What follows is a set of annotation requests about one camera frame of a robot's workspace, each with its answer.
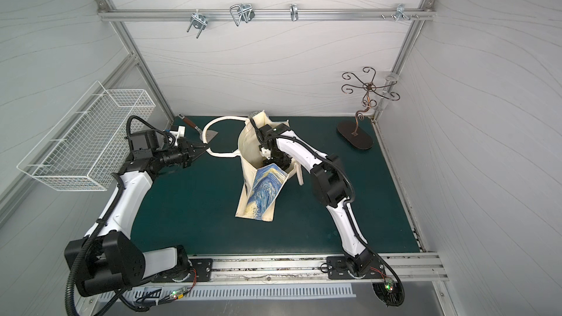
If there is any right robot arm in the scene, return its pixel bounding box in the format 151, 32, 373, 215
251, 122, 405, 307

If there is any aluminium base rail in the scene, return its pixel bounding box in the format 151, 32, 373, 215
87, 252, 449, 286

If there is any aluminium crossbar with hooks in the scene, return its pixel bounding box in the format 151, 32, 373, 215
95, 0, 436, 35

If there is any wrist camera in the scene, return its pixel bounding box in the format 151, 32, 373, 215
169, 125, 185, 138
260, 147, 271, 159

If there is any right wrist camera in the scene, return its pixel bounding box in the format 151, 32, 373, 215
260, 147, 271, 159

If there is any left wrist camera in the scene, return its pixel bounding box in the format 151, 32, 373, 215
169, 125, 185, 138

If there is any metal spatula brown handle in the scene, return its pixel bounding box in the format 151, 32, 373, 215
178, 114, 218, 143

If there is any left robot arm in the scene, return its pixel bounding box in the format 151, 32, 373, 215
64, 115, 209, 315

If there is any white wire basket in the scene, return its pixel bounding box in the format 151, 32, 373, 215
16, 81, 155, 192

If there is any copper jewelry stand black base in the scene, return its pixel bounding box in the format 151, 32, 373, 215
337, 67, 400, 151

